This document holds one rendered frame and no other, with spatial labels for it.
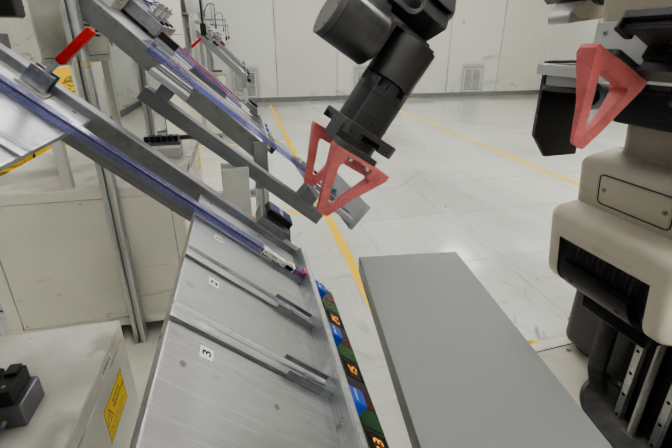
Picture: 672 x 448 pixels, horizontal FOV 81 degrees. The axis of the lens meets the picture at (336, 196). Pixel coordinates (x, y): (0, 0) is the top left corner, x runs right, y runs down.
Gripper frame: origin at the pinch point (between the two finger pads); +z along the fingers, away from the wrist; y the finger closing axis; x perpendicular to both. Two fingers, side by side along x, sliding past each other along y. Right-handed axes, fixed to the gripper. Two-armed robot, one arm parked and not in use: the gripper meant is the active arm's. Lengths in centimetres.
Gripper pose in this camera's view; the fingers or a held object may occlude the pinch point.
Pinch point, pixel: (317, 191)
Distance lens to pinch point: 46.8
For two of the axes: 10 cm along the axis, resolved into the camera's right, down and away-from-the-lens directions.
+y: 2.1, 3.5, -9.1
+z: -5.4, 8.2, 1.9
